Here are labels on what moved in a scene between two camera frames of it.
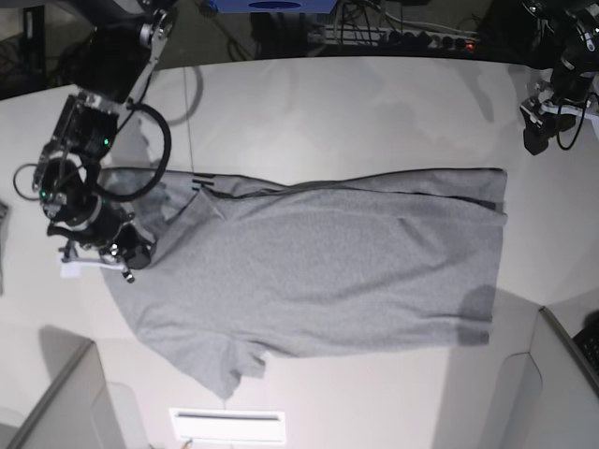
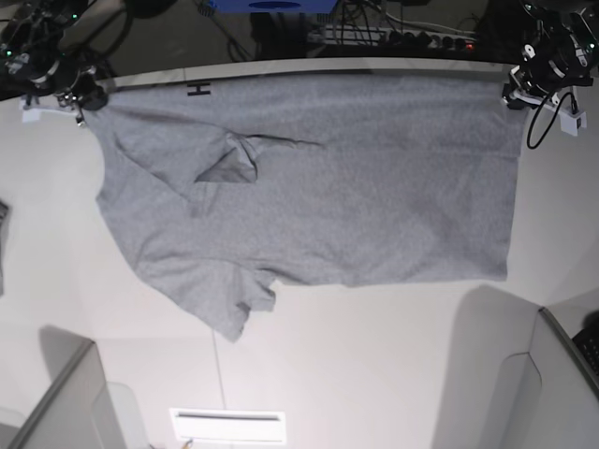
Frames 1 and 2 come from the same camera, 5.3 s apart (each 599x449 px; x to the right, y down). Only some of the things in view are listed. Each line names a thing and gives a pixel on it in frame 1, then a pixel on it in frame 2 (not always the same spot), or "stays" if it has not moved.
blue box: x=276 y=6 stays
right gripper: x=553 y=109 -> x=539 y=75
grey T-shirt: x=325 y=263 -> x=227 y=186
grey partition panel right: x=544 y=398 stays
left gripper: x=80 y=212 -> x=65 y=79
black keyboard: x=588 y=342 stays
